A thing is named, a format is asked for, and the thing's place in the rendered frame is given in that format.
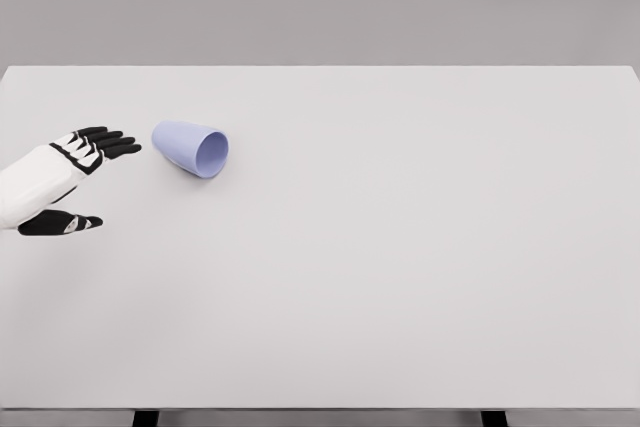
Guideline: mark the light purple plastic cup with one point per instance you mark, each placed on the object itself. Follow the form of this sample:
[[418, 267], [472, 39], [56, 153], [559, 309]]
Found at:
[[181, 146]]

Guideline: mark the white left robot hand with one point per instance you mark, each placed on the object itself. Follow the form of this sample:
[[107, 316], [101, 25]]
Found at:
[[40, 179]]

